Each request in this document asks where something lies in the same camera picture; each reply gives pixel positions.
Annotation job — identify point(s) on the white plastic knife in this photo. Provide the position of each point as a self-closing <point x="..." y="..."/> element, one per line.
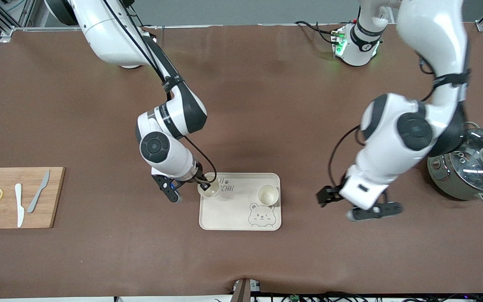
<point x="19" y="205"/>

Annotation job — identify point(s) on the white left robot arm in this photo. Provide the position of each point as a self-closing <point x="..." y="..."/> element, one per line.
<point x="392" y="138"/>

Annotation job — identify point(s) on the white IKEA cup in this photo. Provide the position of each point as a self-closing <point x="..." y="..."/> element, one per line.
<point x="268" y="195"/>
<point x="213" y="191"/>

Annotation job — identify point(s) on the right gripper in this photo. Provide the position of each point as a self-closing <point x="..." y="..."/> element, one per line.
<point x="198" y="175"/>

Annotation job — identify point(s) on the grey-green electric cooking pot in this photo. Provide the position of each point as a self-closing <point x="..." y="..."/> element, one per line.
<point x="447" y="180"/>

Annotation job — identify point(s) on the glass pot lid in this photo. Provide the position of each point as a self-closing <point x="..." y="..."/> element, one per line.
<point x="476" y="159"/>

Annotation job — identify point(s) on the cream bear print tray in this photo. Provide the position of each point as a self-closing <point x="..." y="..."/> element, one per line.
<point x="233" y="214"/>

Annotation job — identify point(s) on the grey table edge bracket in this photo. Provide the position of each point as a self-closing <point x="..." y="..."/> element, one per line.
<point x="243" y="289"/>

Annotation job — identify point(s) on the grey plastic knife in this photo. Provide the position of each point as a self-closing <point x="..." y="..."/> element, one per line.
<point x="38" y="193"/>

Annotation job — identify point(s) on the brown table cover mat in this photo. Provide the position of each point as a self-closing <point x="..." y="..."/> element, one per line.
<point x="241" y="126"/>

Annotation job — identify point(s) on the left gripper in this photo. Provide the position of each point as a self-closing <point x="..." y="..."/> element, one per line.
<point x="328" y="195"/>

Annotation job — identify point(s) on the wooden cutting board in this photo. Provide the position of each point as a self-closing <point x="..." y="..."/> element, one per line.
<point x="6" y="176"/>

